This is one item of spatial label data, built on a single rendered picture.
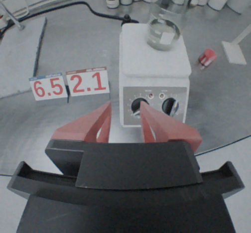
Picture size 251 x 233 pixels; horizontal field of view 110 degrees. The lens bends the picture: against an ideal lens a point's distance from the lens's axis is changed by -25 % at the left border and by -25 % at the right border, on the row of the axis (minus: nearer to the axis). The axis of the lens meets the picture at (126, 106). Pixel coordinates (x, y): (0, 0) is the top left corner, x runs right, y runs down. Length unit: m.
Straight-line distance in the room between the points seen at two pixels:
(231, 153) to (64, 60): 0.49
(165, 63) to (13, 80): 0.40
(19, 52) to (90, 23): 0.25
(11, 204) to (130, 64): 0.45
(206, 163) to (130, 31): 0.33
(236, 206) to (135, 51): 0.45
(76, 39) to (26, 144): 0.32
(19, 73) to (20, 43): 0.13
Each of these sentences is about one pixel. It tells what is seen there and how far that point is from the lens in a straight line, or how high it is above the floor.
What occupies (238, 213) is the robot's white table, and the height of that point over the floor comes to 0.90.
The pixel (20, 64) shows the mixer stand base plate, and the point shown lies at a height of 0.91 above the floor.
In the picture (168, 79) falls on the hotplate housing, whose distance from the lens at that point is 0.22.
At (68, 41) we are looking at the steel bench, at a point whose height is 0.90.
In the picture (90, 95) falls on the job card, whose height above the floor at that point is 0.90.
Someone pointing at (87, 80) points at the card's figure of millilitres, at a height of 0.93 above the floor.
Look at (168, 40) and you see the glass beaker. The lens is 0.20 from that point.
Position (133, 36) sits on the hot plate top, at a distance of 0.24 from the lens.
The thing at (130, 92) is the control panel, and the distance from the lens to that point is 0.20.
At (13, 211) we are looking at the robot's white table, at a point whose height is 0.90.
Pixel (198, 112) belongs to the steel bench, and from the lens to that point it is 0.31.
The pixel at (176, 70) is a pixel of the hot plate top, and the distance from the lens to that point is 0.21.
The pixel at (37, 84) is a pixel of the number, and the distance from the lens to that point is 0.32.
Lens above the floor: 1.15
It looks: 76 degrees down
